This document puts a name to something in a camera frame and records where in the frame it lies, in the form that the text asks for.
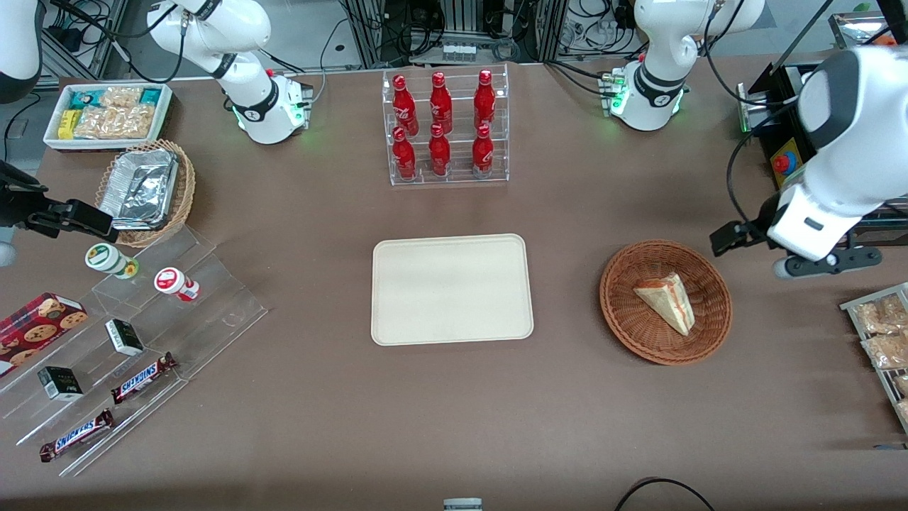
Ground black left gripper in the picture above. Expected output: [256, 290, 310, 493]
[712, 195, 781, 257]

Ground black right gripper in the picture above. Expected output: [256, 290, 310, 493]
[0, 162, 119, 243]

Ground triangle sandwich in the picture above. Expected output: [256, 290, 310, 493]
[633, 273, 696, 337]

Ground light wicker basket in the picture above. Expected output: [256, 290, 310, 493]
[96, 139, 196, 248]

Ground brown wicker basket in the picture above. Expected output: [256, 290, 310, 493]
[599, 240, 733, 366]

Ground tray of packaged snacks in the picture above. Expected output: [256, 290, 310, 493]
[839, 282, 908, 435]

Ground cream plastic tray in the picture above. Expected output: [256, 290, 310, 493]
[371, 233, 534, 347]

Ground green lid yogurt bottle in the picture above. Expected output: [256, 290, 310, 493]
[85, 243, 140, 280]

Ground silver foil container stack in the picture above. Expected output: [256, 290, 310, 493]
[99, 149, 178, 231]

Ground white rectangular snack bin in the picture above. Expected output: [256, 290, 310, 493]
[44, 83, 173, 152]

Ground red lid yogurt bottle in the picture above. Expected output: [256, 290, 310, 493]
[154, 267, 200, 302]

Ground large clear cracker bag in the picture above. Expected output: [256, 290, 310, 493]
[73, 105, 155, 140]

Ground small black box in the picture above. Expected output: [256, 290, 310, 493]
[105, 319, 145, 356]
[38, 366, 84, 402]

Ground red plaid cookie box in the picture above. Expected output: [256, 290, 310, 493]
[0, 292, 89, 377]

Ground small clear cracker bag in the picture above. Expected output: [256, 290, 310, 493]
[99, 87, 143, 109]

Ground clear acrylic step display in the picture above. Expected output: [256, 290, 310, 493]
[0, 226, 269, 478]

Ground black food warmer case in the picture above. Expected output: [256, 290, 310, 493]
[736, 0, 908, 249]

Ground Snickers chocolate bar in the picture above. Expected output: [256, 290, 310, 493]
[39, 409, 115, 463]
[111, 352, 178, 405]

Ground clear bag of pastries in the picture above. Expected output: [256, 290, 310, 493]
[853, 297, 908, 336]
[862, 334, 908, 370]

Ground red cola bottle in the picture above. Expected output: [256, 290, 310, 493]
[474, 70, 497, 132]
[428, 123, 452, 177]
[392, 126, 418, 180]
[430, 72, 453, 136]
[392, 75, 419, 137]
[472, 124, 494, 178]

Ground clear acrylic bottle rack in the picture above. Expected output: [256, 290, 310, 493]
[382, 64, 510, 187]

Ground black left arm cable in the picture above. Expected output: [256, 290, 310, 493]
[699, 0, 806, 228]

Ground black cable loop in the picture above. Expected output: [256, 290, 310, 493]
[614, 478, 717, 511]

